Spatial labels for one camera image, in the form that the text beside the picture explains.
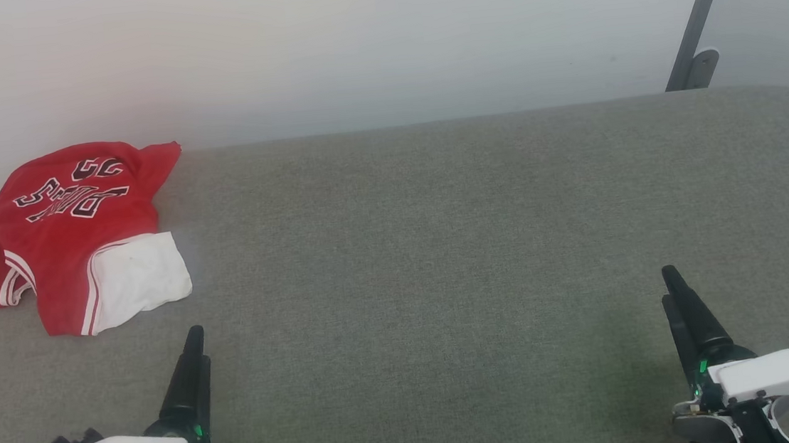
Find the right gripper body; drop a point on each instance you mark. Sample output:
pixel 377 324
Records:
pixel 737 423

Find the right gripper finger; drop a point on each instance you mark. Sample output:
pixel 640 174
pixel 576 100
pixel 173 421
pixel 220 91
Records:
pixel 700 323
pixel 682 339

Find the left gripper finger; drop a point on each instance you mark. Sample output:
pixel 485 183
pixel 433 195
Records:
pixel 205 395
pixel 184 386

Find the red and white basketball jersey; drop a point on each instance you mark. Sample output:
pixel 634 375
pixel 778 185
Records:
pixel 61 243

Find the grey fabric sofa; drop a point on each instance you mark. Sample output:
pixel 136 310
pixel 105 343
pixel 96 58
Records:
pixel 441 260

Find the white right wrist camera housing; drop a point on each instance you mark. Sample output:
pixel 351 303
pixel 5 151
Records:
pixel 782 372

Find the grey metal post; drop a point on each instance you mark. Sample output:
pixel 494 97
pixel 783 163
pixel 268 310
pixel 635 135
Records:
pixel 700 5

